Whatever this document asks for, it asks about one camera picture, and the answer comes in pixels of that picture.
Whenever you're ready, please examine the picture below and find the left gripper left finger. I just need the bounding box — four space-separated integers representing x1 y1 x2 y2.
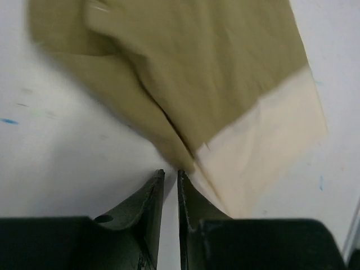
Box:
1 170 164 269

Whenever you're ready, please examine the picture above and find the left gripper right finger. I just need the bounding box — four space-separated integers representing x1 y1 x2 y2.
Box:
177 170 347 269

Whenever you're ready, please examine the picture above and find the olive and cream underwear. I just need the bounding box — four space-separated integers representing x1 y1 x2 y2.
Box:
28 1 327 218

